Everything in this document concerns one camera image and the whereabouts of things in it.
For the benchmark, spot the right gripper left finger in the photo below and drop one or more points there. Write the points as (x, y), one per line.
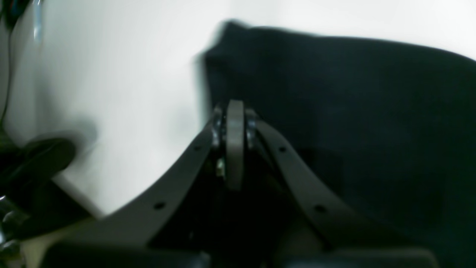
(121, 240)

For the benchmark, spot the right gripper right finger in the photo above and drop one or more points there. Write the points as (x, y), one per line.
(349, 239)

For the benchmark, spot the black T-shirt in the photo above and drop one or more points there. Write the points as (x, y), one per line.
(390, 127)

